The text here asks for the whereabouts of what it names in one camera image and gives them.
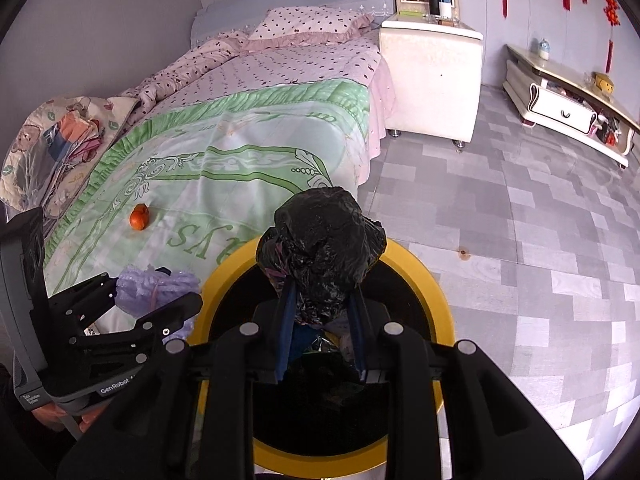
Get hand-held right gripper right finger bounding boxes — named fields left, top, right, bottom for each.
left=348, top=285, right=586, bottom=480

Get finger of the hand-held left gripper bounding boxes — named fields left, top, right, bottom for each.
left=69, top=291, right=204, bottom=377
left=46, top=272, right=124, bottom=323

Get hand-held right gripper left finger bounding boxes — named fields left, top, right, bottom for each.
left=56, top=282, right=297, bottom=480

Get purple plastic bag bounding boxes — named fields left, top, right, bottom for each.
left=116, top=265, right=201, bottom=342

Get yellow round bin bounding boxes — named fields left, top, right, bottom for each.
left=190, top=237, right=456, bottom=479

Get black plastic bag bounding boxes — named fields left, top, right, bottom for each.
left=256, top=186, right=388, bottom=326

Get person's left forearm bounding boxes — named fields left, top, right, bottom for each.
left=0, top=362, right=76, bottom=480

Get person's left hand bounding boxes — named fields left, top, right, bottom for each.
left=31, top=402, right=103, bottom=434

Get folded bear print quilt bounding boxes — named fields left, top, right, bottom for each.
left=0, top=95, right=144, bottom=219

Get folded clothes in clear bag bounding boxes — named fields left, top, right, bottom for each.
left=47, top=110, right=107, bottom=162

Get crumpled pink dotted quilt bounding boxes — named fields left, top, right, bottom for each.
left=117, top=34, right=252, bottom=117

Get pink dotted bedsheet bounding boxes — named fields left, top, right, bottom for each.
left=150, top=42, right=387, bottom=112

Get white nightstand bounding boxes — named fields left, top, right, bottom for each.
left=378, top=0, right=485, bottom=154

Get white low cabinet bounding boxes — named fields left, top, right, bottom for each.
left=502, top=44, right=640, bottom=169

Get pink dotted pillow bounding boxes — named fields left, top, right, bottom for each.
left=245, top=7, right=376, bottom=53

